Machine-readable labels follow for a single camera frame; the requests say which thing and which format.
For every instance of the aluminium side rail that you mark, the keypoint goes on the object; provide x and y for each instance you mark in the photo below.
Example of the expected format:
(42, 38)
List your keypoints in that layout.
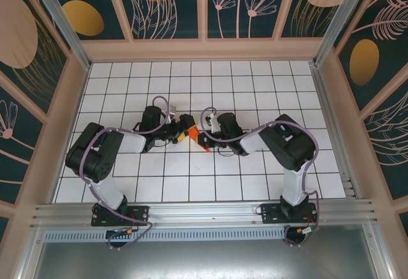
(335, 132)

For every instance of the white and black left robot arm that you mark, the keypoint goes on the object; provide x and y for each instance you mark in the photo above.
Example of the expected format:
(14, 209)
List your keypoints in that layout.
(134, 142)

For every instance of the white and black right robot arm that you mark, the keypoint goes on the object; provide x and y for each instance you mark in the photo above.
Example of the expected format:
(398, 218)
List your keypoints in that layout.
(252, 142)

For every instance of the grey metal sheet panel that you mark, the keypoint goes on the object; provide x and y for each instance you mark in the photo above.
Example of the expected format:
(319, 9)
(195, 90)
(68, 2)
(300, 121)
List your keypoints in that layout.
(204, 260)

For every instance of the aluminium frame post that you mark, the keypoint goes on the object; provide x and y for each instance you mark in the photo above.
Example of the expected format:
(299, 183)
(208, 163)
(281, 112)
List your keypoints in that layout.
(63, 21)
(344, 14)

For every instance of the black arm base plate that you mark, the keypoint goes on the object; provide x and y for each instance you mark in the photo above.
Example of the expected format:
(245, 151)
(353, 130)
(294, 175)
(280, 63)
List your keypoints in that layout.
(137, 215)
(271, 213)

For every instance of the aluminium mounting rail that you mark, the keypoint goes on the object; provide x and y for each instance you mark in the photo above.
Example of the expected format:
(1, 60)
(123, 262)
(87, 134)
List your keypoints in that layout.
(204, 213)

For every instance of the small electronics board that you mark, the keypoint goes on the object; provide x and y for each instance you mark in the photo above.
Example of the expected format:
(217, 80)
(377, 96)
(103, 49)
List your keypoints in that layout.
(307, 230)
(122, 232)

